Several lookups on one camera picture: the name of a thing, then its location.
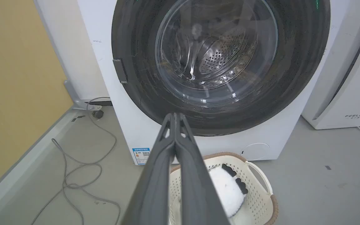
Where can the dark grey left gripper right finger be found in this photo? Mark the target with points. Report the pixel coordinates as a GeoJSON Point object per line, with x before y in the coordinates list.
{"type": "Point", "coordinates": [198, 187]}

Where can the white front-load washing machine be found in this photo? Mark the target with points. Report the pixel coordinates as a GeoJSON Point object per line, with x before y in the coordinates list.
{"type": "Point", "coordinates": [111, 78]}

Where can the round dark washing machine door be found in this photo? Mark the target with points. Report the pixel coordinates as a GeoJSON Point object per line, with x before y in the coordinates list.
{"type": "Point", "coordinates": [292, 62]}

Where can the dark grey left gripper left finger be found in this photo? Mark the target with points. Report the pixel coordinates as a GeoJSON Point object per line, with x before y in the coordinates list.
{"type": "Point", "coordinates": [155, 184]}

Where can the cream perforated laundry basket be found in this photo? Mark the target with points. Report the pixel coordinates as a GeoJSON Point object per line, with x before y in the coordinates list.
{"type": "Point", "coordinates": [258, 200]}

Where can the white and black plush toy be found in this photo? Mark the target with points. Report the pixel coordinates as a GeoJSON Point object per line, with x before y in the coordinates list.
{"type": "Point", "coordinates": [228, 190]}

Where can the white Feelbird appliance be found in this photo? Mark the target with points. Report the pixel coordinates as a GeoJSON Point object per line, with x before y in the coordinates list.
{"type": "Point", "coordinates": [348, 78]}

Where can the blue energy label sticker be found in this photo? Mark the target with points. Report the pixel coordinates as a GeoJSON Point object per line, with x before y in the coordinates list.
{"type": "Point", "coordinates": [141, 155]}

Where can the white partition panel with foot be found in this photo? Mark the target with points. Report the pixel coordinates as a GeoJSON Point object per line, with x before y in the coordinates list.
{"type": "Point", "coordinates": [67, 53]}

